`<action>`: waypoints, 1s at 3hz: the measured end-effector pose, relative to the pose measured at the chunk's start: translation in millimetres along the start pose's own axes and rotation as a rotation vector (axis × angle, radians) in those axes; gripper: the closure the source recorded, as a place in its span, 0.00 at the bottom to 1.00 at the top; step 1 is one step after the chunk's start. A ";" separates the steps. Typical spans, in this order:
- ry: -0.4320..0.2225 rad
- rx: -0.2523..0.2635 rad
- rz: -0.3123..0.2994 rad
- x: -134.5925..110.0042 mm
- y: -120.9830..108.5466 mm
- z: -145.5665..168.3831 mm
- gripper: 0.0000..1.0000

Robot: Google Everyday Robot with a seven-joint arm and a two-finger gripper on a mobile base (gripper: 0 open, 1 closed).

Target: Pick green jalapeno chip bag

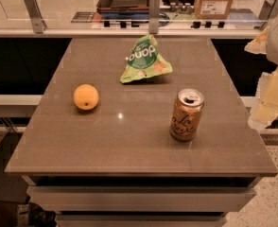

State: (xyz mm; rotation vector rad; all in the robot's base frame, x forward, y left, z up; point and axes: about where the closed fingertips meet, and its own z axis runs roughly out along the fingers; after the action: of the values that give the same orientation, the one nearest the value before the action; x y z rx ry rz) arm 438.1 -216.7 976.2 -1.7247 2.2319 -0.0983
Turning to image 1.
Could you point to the green jalapeno chip bag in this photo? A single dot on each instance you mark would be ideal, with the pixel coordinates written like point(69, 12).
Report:
point(144, 61)

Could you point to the gold soda can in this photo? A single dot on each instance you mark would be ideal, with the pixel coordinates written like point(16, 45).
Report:
point(186, 115)

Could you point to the orange fruit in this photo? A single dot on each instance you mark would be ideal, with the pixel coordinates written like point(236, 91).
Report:
point(86, 97)

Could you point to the grey table drawer cabinet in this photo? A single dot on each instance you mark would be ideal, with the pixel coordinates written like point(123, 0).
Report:
point(140, 206)

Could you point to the cardboard box with label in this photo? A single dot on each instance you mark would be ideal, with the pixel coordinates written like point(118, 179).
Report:
point(212, 9)

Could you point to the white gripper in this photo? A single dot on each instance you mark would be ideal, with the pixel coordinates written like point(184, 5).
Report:
point(265, 109)

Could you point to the left metal bracket post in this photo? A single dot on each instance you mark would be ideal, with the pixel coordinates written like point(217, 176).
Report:
point(36, 18)

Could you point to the middle metal bracket post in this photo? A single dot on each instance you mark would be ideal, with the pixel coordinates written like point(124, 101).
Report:
point(153, 21)

